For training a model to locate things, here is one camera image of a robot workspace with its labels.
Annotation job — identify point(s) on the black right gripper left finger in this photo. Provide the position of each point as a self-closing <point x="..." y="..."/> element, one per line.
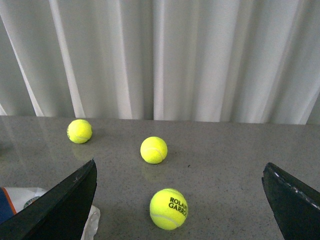
<point x="60" y="214"/>

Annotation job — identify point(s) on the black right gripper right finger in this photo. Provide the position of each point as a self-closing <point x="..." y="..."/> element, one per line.
<point x="295" y="205"/>

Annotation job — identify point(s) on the clear Wilson tennis ball can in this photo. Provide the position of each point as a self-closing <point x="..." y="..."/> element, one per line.
<point x="15" y="199"/>

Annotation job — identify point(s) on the tennis ball far back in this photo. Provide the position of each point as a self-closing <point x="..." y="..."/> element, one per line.
<point x="79" y="131"/>

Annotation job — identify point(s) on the Roland Garros tennis ball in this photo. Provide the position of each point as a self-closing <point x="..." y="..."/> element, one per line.
<point x="168" y="209"/>

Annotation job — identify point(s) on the plain yellow tennis ball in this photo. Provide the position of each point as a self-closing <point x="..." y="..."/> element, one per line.
<point x="153" y="150"/>

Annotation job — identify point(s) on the white pleated curtain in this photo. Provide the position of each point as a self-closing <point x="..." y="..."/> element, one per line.
<point x="245" y="61"/>

